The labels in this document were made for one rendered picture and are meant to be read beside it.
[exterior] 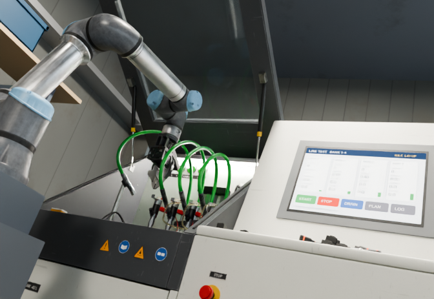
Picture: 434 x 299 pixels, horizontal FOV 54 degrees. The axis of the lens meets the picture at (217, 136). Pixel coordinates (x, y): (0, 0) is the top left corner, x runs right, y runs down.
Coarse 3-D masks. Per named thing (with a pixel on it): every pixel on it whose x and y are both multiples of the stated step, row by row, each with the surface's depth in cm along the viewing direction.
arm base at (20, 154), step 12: (0, 132) 100; (0, 144) 98; (12, 144) 100; (24, 144) 102; (0, 156) 98; (12, 156) 99; (24, 156) 101; (0, 168) 96; (12, 168) 98; (24, 168) 101; (24, 180) 101
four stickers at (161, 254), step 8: (104, 240) 134; (104, 248) 132; (120, 248) 130; (128, 248) 129; (136, 248) 128; (144, 248) 126; (160, 248) 124; (136, 256) 126; (144, 256) 125; (160, 256) 123
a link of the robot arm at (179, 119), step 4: (180, 112) 171; (184, 112) 173; (176, 116) 170; (180, 116) 171; (184, 116) 173; (168, 120) 170; (172, 120) 170; (176, 120) 170; (180, 120) 171; (184, 120) 173; (168, 124) 170; (172, 124) 169; (176, 124) 170; (180, 124) 171; (180, 128) 171
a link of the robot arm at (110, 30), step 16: (96, 16) 133; (112, 16) 133; (96, 32) 131; (112, 32) 131; (128, 32) 133; (112, 48) 134; (128, 48) 134; (144, 48) 139; (144, 64) 141; (160, 64) 145; (160, 80) 147; (176, 80) 151; (176, 96) 153; (192, 96) 155; (176, 112) 164
